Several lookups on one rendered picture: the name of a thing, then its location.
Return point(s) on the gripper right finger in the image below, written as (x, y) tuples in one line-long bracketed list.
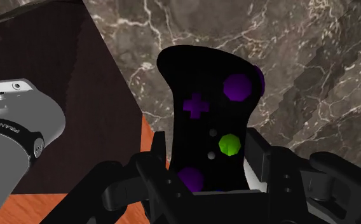
[(292, 173)]

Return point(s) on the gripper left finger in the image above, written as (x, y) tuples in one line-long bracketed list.
[(155, 183)]

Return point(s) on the black game controller purple buttons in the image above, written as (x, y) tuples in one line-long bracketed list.
[(205, 77)]

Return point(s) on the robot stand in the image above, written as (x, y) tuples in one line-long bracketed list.
[(75, 62)]

